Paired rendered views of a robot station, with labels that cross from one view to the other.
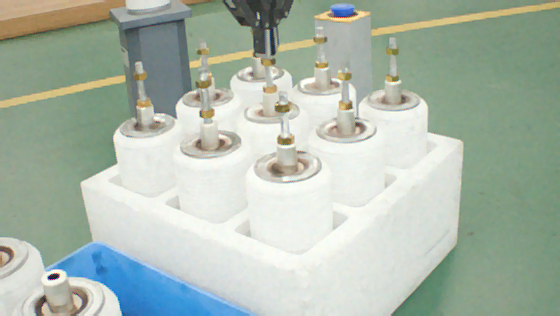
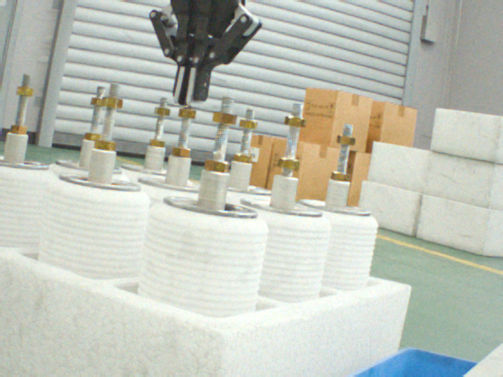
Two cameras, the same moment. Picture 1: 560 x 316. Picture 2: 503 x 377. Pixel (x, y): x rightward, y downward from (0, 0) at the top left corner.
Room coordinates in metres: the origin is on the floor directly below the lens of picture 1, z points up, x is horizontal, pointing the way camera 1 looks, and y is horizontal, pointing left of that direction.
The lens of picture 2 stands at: (0.92, 0.84, 0.32)
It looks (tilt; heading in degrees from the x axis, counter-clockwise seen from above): 4 degrees down; 260
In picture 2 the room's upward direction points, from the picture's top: 9 degrees clockwise
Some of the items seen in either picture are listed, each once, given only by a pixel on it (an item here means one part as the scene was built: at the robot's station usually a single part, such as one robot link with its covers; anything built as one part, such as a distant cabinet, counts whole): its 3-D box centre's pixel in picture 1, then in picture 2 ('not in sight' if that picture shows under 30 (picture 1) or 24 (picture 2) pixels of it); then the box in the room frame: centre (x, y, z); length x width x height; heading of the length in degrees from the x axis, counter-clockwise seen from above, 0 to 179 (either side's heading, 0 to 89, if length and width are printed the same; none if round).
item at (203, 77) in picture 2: (255, 35); (209, 75); (0.83, 0.02, 0.36); 0.03 x 0.01 x 0.05; 138
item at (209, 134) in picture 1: (209, 134); (283, 195); (0.75, 0.08, 0.26); 0.02 x 0.02 x 0.03
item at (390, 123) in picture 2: not in sight; (383, 129); (-0.62, -3.76, 0.45); 0.30 x 0.24 x 0.30; 108
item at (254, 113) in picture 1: (271, 112); (175, 187); (0.84, 0.00, 0.25); 0.08 x 0.08 x 0.01
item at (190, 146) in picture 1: (210, 144); (281, 209); (0.75, 0.08, 0.25); 0.08 x 0.08 x 0.01
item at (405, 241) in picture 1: (279, 217); (154, 343); (0.84, 0.00, 0.09); 0.39 x 0.39 x 0.18; 50
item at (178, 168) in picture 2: (271, 103); (177, 173); (0.84, 0.00, 0.26); 0.02 x 0.02 x 0.03
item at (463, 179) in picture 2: not in sight; (488, 184); (-0.64, -2.28, 0.27); 0.39 x 0.39 x 0.18; 22
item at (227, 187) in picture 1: (218, 210); (264, 306); (0.75, 0.08, 0.16); 0.10 x 0.10 x 0.18
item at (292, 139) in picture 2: (205, 99); (291, 144); (0.75, 0.08, 0.31); 0.01 x 0.01 x 0.08; 47
